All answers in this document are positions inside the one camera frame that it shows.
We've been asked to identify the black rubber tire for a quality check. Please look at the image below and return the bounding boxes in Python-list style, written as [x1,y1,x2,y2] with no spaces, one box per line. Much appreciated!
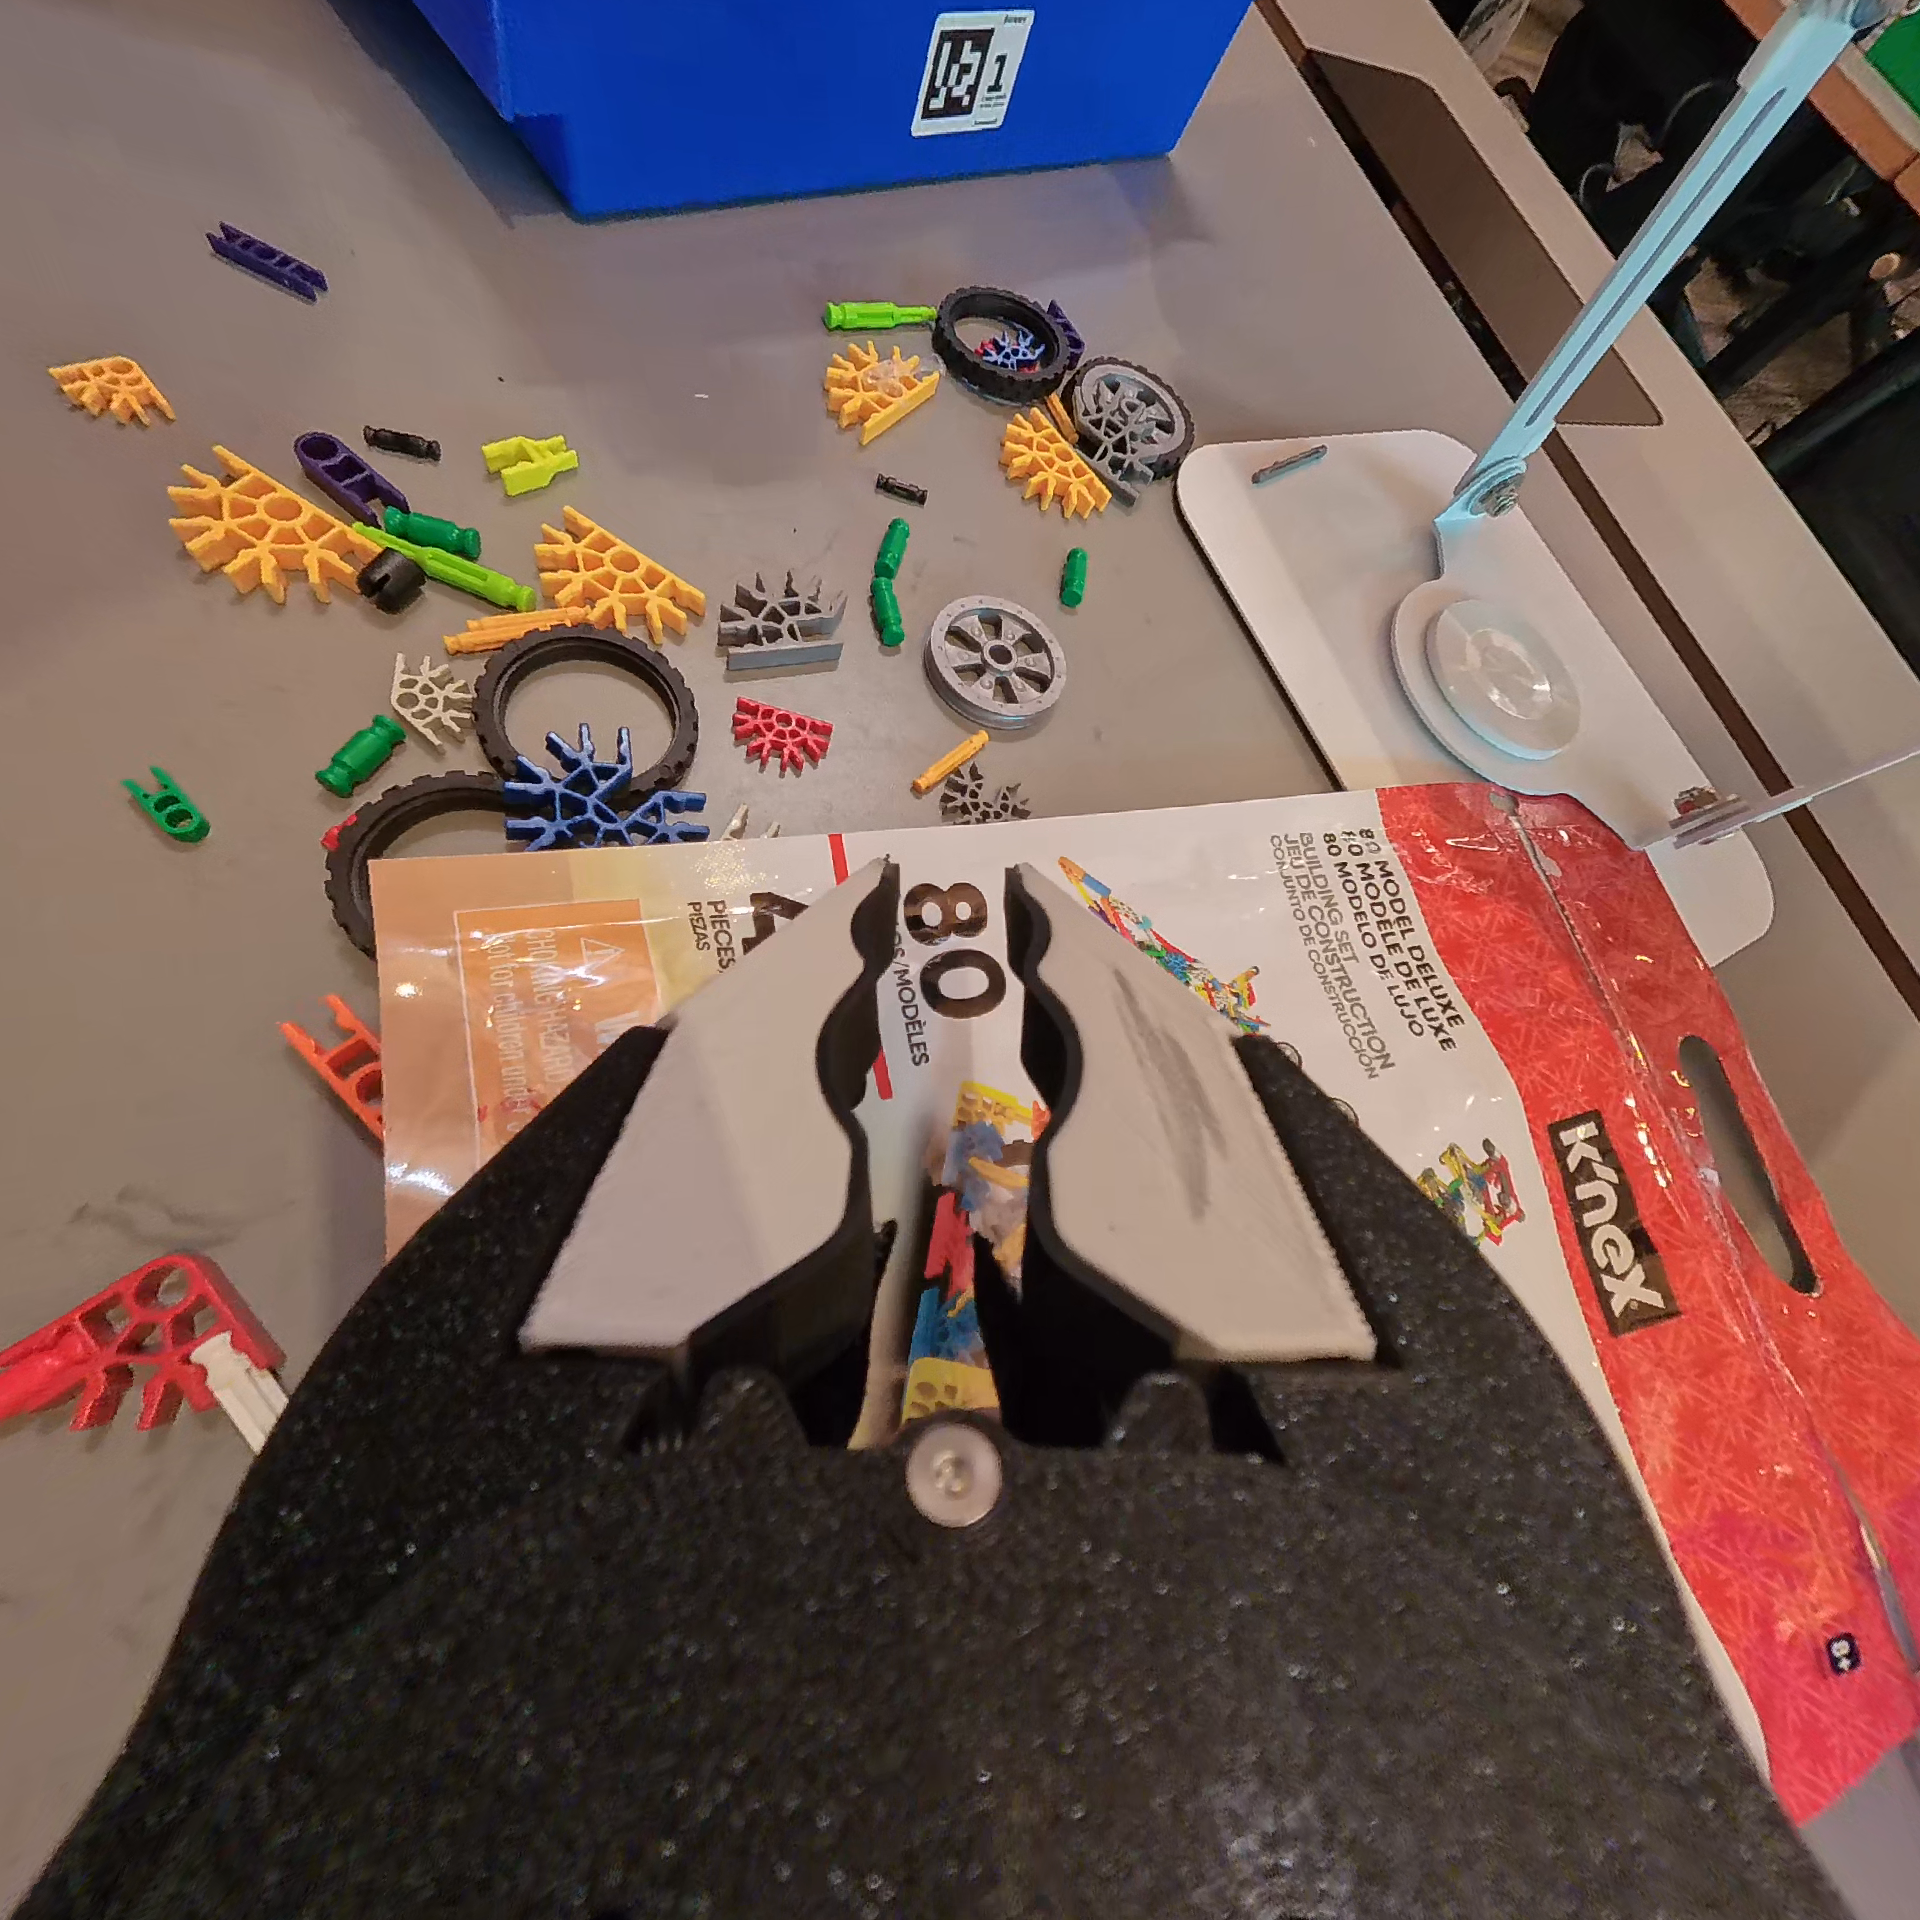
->
[323,773,518,963]
[933,286,1085,407]
[472,624,702,799]

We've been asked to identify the blue plastic bin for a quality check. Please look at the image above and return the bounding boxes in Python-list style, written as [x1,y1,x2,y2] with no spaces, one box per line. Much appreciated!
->
[412,0,1254,223]

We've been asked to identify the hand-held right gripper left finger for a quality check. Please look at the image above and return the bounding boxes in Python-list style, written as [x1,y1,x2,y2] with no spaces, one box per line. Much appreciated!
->
[518,857,902,1433]

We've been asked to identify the round clear suction disc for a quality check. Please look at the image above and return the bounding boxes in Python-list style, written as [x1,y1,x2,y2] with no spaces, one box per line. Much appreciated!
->
[1390,600,1587,765]

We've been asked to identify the purple link with holes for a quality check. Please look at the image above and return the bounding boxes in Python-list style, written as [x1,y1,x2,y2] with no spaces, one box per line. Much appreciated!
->
[294,432,412,523]

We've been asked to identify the grey wheel hub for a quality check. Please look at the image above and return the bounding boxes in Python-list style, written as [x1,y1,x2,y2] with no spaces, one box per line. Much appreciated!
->
[922,595,1070,731]

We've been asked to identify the blue snowflake connector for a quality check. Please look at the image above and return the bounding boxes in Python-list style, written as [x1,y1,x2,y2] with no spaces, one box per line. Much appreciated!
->
[502,726,712,856]

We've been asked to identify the yellow half-round connector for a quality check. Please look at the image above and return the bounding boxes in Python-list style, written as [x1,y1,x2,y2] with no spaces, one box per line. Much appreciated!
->
[824,342,942,448]
[1000,407,1115,521]

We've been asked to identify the red clip rod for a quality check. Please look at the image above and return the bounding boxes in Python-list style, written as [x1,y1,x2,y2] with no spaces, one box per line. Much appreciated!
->
[0,1329,107,1419]

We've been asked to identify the red fan connector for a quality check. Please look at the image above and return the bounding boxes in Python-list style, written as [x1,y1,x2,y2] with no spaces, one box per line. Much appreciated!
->
[729,697,835,775]

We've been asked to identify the white short rod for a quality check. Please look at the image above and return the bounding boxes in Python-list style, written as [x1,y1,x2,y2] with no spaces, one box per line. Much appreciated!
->
[192,1336,291,1454]

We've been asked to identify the red corner connector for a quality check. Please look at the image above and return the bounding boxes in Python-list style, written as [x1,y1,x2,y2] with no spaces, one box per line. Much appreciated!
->
[45,1253,289,1431]

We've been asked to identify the white stand base board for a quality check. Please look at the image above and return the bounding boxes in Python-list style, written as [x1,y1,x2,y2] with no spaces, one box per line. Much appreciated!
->
[1176,431,1776,970]

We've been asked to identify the small yellow fan connector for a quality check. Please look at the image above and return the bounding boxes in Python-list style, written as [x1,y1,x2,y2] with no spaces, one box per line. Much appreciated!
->
[49,355,176,427]

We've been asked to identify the pale grey fan connector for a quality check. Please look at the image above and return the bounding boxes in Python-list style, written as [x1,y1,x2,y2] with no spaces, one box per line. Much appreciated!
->
[388,654,481,751]

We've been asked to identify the orange ladder connector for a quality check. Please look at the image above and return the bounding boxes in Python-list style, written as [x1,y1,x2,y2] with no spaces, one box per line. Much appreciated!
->
[278,994,388,1145]

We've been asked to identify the grey wheel with black tire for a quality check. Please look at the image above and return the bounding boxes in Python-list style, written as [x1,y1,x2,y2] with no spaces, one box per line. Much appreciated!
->
[1062,355,1197,487]

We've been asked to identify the purple ladder connector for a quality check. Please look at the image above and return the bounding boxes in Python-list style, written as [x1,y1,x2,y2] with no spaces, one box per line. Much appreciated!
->
[205,223,330,304]

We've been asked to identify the printed toy packaging bag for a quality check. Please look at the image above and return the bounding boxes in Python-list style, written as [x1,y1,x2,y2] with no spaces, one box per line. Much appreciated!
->
[368,785,1920,1824]

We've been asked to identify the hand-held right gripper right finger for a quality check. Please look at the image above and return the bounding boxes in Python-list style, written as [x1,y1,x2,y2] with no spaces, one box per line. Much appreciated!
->
[977,864,1377,1433]

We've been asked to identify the large yellow connector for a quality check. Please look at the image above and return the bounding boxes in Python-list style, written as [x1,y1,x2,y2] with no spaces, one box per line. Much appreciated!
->
[165,446,385,607]
[534,507,707,647]

